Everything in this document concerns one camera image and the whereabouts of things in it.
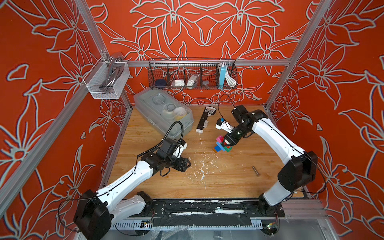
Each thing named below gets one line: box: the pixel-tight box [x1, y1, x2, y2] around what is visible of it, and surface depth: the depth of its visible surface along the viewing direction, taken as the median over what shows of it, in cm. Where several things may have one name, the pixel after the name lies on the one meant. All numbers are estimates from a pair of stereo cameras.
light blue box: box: [219, 65, 227, 86], surface depth 89 cm
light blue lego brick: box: [216, 141, 226, 152], surface depth 80 cm
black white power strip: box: [196, 106, 217, 134], surface depth 112 cm
